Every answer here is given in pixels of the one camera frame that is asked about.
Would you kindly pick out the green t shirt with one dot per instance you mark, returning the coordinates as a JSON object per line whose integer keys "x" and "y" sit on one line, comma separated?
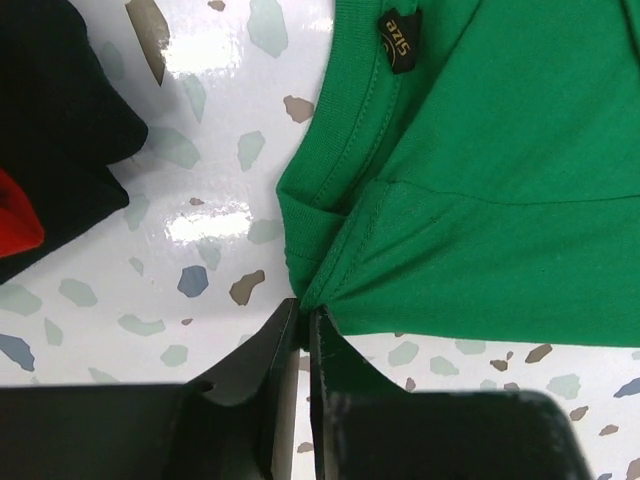
{"x": 472, "y": 171}

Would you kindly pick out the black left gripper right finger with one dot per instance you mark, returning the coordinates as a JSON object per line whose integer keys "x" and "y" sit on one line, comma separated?
{"x": 367, "y": 427}

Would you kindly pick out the folded red t shirt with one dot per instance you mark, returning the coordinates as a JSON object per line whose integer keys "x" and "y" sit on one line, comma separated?
{"x": 21, "y": 229}

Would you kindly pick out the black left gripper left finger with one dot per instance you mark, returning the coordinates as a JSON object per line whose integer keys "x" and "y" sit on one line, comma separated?
{"x": 233, "y": 421}

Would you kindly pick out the folded black t shirt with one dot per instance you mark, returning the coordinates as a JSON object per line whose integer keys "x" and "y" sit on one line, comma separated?
{"x": 62, "y": 125}

